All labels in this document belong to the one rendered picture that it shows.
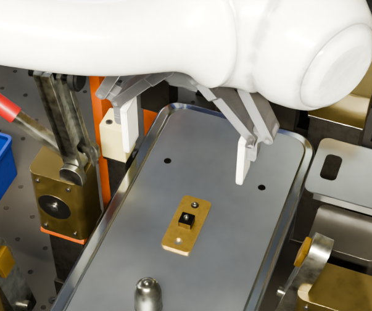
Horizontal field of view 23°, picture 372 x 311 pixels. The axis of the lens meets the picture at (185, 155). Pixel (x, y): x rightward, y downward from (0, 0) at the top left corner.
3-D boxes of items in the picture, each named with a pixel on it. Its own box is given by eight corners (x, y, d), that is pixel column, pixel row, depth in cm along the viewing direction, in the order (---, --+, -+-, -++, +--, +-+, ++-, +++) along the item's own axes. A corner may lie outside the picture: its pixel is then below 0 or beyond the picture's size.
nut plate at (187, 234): (189, 255, 109) (189, 248, 108) (160, 245, 109) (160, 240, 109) (212, 203, 114) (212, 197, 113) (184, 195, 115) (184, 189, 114)
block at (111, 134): (136, 291, 140) (123, 131, 113) (115, 284, 141) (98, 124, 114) (144, 273, 143) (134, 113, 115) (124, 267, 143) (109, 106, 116)
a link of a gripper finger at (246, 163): (247, 122, 97) (253, 124, 96) (243, 165, 102) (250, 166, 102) (237, 141, 95) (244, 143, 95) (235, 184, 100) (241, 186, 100)
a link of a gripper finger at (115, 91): (121, 94, 97) (96, 87, 98) (124, 126, 101) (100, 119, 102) (127, 85, 98) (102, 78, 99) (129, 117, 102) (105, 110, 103)
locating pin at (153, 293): (156, 328, 104) (155, 297, 99) (131, 319, 104) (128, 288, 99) (166, 306, 106) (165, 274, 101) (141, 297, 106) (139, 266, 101)
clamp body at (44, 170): (97, 337, 135) (76, 188, 109) (39, 318, 138) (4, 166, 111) (115, 303, 139) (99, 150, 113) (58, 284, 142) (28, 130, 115)
